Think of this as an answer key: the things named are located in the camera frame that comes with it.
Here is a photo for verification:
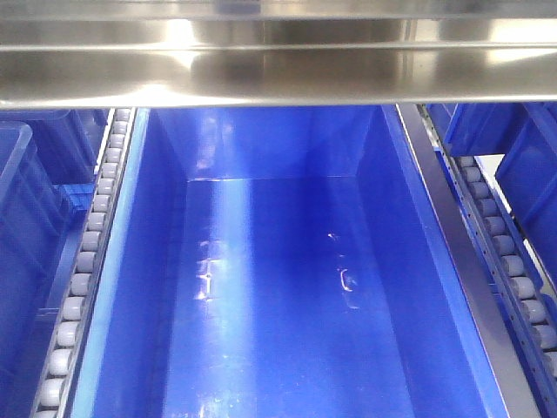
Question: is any steel shelf crossbeam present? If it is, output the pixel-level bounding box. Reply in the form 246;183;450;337
1;1;556;109

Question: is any white roller track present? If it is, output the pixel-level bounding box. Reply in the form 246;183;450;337
30;107;137;417
418;104;556;392

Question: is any blue bin right neighbour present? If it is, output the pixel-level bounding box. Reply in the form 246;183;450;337
426;101;556;280

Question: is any left white roller track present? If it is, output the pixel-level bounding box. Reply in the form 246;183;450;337
30;107;137;417

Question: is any large blue target bin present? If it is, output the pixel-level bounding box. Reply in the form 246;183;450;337
70;105;507;417

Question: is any blue bin neighbour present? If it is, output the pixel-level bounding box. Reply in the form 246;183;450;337
426;101;556;280
1;109;109;417

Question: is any steel divider rail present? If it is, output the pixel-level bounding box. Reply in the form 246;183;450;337
395;104;540;417

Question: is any blue bin left neighbour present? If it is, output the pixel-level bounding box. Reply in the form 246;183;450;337
1;109;109;417

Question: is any right white roller track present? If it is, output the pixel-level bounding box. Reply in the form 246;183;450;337
418;104;556;392

